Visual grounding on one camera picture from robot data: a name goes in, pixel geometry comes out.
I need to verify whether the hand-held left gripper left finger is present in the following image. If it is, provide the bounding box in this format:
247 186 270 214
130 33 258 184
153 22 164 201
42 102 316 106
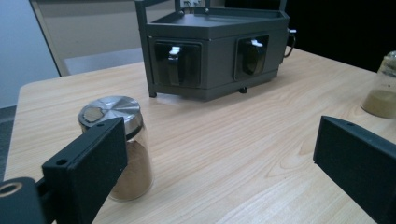
41 117 129 224

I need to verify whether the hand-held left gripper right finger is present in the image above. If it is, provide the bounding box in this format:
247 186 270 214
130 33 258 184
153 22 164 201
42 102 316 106
313 115 396 224

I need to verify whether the glass jar of brown powder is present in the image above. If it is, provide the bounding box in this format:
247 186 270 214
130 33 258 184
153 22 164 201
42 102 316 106
78 95 154 202

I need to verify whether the glass jar of tan powder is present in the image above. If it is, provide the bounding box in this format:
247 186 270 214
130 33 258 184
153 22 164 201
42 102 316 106
361 50 396 119

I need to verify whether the dark grey metal rack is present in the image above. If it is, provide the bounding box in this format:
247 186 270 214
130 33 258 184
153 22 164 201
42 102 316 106
134 0 297 103

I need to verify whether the black curtain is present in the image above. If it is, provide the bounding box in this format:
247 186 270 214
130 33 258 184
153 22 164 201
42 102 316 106
224 0 396 74

